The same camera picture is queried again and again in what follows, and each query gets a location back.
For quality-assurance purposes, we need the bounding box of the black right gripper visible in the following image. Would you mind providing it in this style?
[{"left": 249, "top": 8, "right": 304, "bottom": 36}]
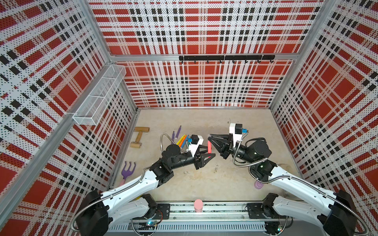
[{"left": 209, "top": 134, "right": 256, "bottom": 165}]

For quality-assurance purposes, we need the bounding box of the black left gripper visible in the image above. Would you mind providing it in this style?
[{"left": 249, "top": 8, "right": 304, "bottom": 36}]
[{"left": 170, "top": 146, "right": 215, "bottom": 170}]

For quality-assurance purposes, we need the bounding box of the pink marker pen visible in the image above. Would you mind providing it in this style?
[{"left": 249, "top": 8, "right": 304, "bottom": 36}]
[{"left": 207, "top": 141, "right": 212, "bottom": 153}]

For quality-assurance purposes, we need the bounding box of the blue marker pen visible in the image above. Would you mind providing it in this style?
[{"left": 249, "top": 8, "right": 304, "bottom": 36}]
[{"left": 181, "top": 135, "right": 189, "bottom": 148}]

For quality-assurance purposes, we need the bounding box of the orange marker pen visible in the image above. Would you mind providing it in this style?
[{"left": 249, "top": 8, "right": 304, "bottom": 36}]
[{"left": 178, "top": 135, "right": 187, "bottom": 148}]

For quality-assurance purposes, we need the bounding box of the yellow marker pen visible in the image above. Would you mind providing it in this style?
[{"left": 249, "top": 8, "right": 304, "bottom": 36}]
[{"left": 176, "top": 135, "right": 186, "bottom": 146}]

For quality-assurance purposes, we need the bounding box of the violet marker pen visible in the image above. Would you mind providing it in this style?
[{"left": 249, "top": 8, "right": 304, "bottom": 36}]
[{"left": 175, "top": 126, "right": 182, "bottom": 139}]

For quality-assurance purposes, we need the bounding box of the wooden roller tool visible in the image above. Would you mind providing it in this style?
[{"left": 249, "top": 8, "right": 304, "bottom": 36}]
[{"left": 130, "top": 126, "right": 150, "bottom": 148}]

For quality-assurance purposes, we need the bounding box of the purple toy garden fork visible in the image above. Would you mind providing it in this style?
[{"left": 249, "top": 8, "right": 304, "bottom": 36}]
[{"left": 120, "top": 161, "right": 136, "bottom": 185}]

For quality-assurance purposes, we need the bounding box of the left base circuit board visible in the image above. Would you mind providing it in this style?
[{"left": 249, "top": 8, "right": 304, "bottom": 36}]
[{"left": 138, "top": 221, "right": 158, "bottom": 231}]

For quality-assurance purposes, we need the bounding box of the base circuit board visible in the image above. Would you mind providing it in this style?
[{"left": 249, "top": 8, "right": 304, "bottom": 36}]
[
  {"left": 138, "top": 221, "right": 158, "bottom": 231},
  {"left": 264, "top": 222, "right": 287, "bottom": 236}
]

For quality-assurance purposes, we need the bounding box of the right base circuit board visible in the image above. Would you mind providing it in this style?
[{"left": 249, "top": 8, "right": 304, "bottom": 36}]
[{"left": 264, "top": 222, "right": 287, "bottom": 236}]

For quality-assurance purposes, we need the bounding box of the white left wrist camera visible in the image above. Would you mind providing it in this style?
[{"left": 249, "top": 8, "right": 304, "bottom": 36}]
[{"left": 188, "top": 135, "right": 203, "bottom": 157}]

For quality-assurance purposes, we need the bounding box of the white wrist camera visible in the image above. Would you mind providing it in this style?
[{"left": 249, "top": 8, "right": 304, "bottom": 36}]
[
  {"left": 188, "top": 135, "right": 203, "bottom": 157},
  {"left": 229, "top": 123, "right": 248, "bottom": 148}
]

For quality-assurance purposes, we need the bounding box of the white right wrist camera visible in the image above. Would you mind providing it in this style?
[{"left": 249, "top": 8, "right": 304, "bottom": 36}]
[{"left": 229, "top": 123, "right": 248, "bottom": 148}]

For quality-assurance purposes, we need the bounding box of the pink cylinder on rail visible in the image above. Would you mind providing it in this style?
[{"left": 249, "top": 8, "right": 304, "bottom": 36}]
[{"left": 194, "top": 199, "right": 203, "bottom": 212}]

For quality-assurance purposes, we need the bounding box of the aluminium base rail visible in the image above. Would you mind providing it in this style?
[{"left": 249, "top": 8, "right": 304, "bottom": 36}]
[{"left": 108, "top": 201, "right": 294, "bottom": 236}]

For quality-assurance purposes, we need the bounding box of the black hook rail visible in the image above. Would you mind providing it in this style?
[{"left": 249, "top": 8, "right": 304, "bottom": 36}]
[{"left": 179, "top": 55, "right": 276, "bottom": 62}]

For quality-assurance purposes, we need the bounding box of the white wire mesh basket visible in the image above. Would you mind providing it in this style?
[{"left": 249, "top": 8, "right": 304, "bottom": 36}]
[{"left": 73, "top": 65, "right": 126, "bottom": 126}]

